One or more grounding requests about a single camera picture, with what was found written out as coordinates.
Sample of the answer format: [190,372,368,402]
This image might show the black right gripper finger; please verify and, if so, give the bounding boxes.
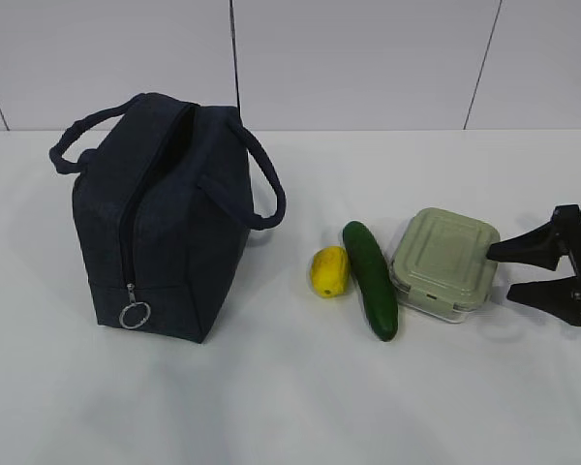
[506,277,581,324]
[486,223,566,271]

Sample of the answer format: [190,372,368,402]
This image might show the yellow lemon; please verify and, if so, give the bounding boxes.
[310,246,350,298]

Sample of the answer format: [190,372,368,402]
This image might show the green cucumber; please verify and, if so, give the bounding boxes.
[342,221,399,342]

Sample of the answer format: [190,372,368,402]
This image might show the green lid glass food container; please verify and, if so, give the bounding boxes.
[390,207,501,324]

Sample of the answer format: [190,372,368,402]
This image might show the navy blue lunch bag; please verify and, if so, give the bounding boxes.
[48,93,287,343]

